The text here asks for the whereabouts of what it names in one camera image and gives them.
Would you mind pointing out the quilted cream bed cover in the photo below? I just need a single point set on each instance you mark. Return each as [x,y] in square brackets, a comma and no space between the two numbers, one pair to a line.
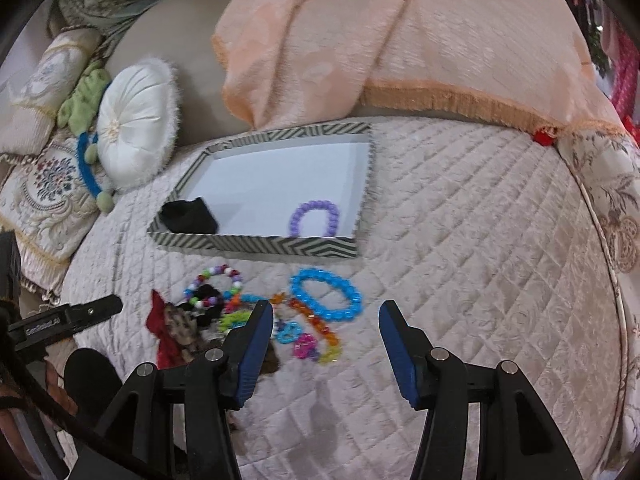
[450,260]

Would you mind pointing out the peach fringed blanket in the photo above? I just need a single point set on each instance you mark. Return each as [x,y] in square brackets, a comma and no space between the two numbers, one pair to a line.
[425,35]

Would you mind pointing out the red scrunchie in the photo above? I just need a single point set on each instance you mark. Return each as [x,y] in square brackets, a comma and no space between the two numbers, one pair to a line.
[159,310]

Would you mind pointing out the floral beige pillow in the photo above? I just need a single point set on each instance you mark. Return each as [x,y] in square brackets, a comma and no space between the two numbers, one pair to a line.
[610,200]

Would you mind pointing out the small red object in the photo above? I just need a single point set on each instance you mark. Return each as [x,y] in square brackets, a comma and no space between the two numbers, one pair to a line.
[545,136]

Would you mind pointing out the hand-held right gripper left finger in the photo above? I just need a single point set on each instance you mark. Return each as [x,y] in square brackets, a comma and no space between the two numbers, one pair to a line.
[252,355]

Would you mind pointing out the white round fuzzy pillow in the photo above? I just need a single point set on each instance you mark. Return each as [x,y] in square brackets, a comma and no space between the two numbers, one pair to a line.
[135,120]

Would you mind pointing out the black scrunchie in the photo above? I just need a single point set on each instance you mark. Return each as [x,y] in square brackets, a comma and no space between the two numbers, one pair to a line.
[206,294]

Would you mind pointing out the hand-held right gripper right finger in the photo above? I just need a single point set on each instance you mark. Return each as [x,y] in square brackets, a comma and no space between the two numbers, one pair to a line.
[397,355]

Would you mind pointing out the green blue plush toy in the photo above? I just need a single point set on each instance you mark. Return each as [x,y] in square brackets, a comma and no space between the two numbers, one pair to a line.
[82,95]

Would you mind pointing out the black cloth pouch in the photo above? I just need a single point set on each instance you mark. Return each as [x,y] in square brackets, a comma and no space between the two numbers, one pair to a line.
[190,216]

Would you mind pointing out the leopard print scrunchie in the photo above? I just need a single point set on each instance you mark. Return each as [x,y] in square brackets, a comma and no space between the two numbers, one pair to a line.
[182,327]

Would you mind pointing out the hanging clothes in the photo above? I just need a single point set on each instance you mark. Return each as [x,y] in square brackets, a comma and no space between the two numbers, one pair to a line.
[625,70]

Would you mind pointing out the cream patterned cushion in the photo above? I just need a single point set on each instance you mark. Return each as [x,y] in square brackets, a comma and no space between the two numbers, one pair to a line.
[45,85]

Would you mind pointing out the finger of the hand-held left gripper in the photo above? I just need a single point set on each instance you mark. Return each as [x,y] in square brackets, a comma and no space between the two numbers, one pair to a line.
[95,310]

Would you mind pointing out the striped shallow box tray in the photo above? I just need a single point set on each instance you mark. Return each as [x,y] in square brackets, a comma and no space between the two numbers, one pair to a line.
[280,180]

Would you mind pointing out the embroidered floral cushion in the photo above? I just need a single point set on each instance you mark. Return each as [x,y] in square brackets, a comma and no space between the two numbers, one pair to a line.
[45,195]

